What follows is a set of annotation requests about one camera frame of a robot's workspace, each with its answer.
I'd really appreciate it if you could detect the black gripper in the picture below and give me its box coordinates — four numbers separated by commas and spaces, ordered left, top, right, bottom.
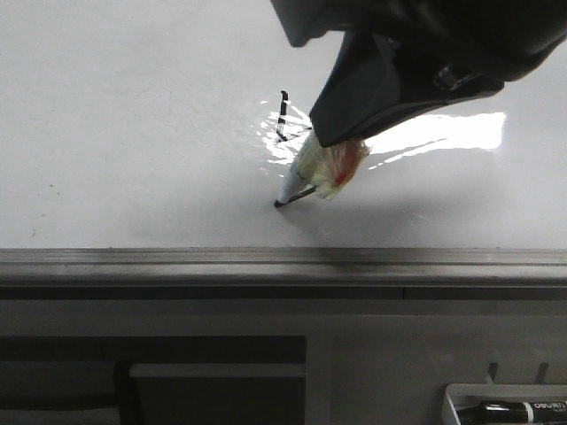
272, 1, 566, 148

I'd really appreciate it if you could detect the taped white whiteboard marker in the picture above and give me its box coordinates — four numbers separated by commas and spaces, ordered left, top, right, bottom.
274, 130, 370, 208

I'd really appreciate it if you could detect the black spare whiteboard marker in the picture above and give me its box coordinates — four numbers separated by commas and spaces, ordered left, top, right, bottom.
457, 400, 566, 424

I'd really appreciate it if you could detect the white perforated marker tray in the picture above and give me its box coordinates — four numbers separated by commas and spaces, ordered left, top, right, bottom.
331, 336, 567, 425

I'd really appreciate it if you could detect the dark grey box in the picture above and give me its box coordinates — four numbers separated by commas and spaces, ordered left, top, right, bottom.
1, 336, 307, 424

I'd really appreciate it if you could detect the white whiteboard with aluminium frame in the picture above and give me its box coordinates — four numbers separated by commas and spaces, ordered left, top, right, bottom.
1, 1, 566, 286

